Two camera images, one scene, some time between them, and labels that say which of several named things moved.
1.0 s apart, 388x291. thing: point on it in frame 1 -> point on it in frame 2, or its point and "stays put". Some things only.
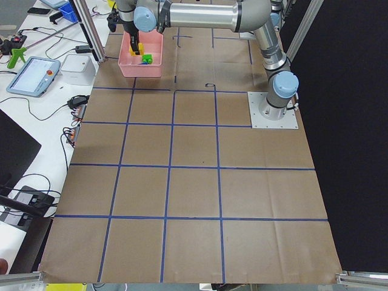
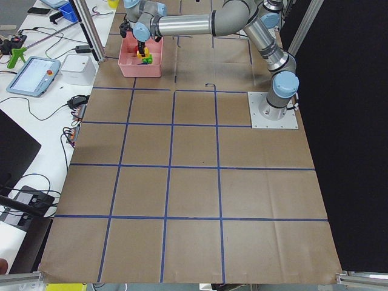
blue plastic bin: x=68 y=11 stays put
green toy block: x=147 y=58 stays put
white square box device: x=77 y=70 stays put
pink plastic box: x=129 y=65 stays put
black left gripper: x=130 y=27 -> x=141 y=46
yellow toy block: x=140 y=46 -> x=146 y=52
